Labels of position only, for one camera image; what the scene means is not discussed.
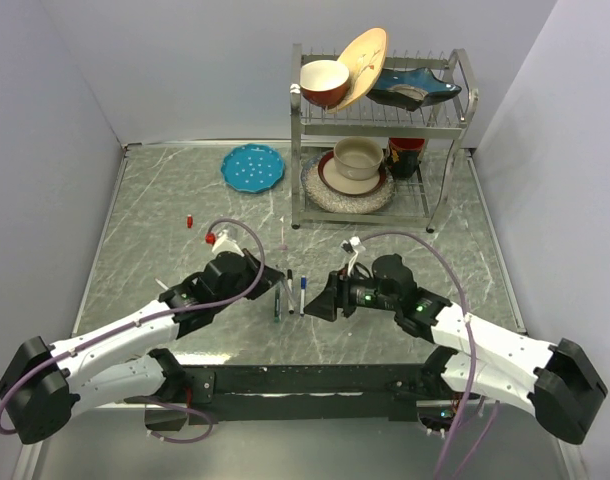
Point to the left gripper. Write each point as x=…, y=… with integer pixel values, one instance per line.
x=270, y=276

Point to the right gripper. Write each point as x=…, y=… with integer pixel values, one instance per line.
x=325, y=305

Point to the green pen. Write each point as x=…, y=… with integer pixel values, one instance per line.
x=277, y=306

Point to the black white marker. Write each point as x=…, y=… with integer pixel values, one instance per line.
x=291, y=303

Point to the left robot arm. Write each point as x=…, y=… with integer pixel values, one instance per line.
x=46, y=385

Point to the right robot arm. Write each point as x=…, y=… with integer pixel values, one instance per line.
x=556, y=383

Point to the blue dotted plate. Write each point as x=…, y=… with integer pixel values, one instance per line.
x=252, y=168

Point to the red white marker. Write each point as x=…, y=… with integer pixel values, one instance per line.
x=161, y=284

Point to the speckled glass plate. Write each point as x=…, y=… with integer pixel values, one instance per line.
x=319, y=183

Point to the brown rimmed plate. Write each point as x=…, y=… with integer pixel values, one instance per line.
x=352, y=182

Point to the beige ceramic bowl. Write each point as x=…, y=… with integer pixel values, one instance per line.
x=357, y=158

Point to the dark red mug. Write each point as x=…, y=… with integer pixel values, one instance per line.
x=403, y=155

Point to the metal dish rack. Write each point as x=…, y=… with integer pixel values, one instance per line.
x=421, y=202

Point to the red white bowl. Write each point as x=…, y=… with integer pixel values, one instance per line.
x=324, y=83

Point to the dark blue wavy dish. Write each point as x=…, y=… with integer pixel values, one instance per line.
x=411, y=89

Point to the tan floral plate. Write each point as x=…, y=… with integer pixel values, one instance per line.
x=365, y=57

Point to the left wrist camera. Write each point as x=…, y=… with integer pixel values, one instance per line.
x=224, y=240

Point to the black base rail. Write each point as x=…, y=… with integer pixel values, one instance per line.
x=304, y=392

